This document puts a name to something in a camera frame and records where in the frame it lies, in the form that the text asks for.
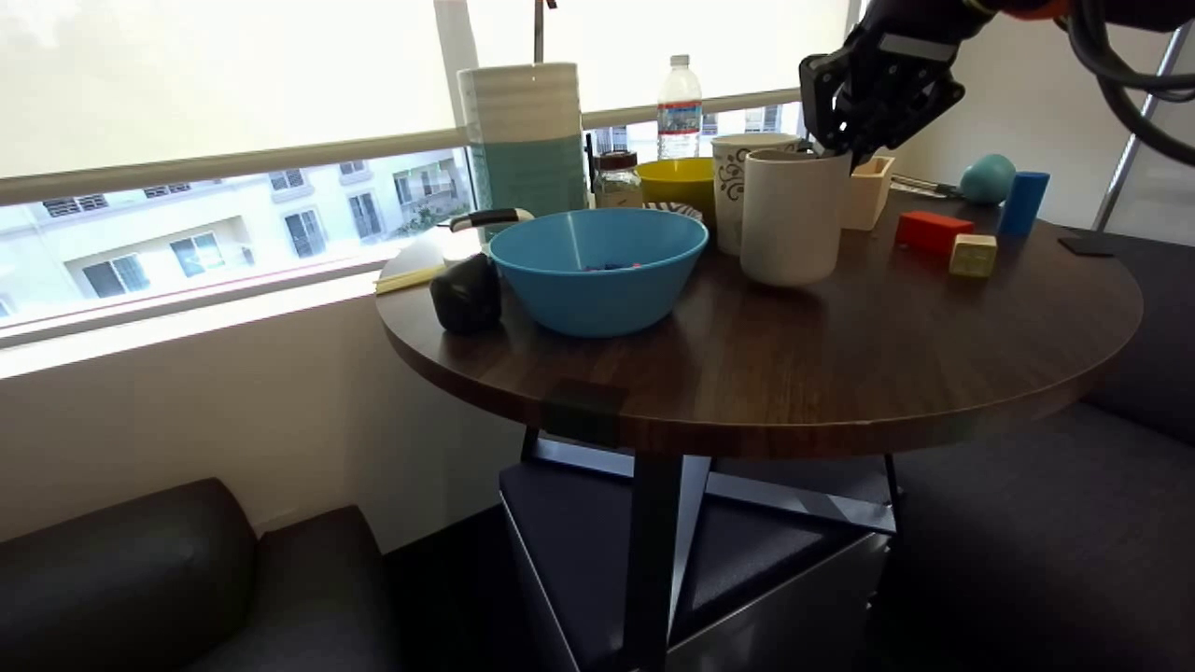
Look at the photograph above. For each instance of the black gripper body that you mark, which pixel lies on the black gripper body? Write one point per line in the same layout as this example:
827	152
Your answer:
875	92

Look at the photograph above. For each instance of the cream mug cup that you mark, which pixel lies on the cream mug cup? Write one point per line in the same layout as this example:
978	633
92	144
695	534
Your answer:
793	214

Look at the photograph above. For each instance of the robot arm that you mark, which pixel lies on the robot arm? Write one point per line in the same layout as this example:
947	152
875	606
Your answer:
1087	35

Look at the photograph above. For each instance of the patterned white cup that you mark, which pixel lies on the patterned white cup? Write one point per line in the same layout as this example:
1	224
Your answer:
729	152

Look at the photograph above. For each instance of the wooden box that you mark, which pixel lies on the wooden box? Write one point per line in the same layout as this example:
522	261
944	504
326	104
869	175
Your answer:
869	190

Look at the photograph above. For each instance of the teal scoop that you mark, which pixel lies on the teal scoop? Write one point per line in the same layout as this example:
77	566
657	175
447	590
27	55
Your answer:
983	183

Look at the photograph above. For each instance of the red rectangular block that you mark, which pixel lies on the red rectangular block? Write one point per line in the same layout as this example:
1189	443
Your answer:
930	234

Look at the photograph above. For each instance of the white cube block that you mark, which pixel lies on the white cube block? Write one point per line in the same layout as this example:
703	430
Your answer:
973	254

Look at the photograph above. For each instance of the water bottle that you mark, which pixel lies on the water bottle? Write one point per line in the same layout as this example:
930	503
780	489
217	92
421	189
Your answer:
680	109

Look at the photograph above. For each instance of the yellow bowl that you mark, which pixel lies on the yellow bowl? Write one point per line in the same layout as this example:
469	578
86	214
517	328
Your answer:
680	179

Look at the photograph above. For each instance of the round wooden table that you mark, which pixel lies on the round wooden table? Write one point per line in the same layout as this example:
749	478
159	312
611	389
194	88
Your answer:
879	356

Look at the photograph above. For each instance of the small glass jar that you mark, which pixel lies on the small glass jar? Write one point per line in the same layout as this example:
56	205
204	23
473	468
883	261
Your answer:
619	179

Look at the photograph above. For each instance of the blue plastic bowl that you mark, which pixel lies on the blue plastic bowl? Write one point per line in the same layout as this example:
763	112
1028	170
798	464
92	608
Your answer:
599	269

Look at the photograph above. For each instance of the stacked white teal cups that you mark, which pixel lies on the stacked white teal cups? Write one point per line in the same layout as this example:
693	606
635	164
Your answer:
523	135

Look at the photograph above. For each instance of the grey sofa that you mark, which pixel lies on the grey sofa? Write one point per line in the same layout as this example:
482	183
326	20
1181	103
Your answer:
1068	544

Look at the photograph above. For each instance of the black leather armchair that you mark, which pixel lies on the black leather armchair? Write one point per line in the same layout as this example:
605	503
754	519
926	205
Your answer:
179	583

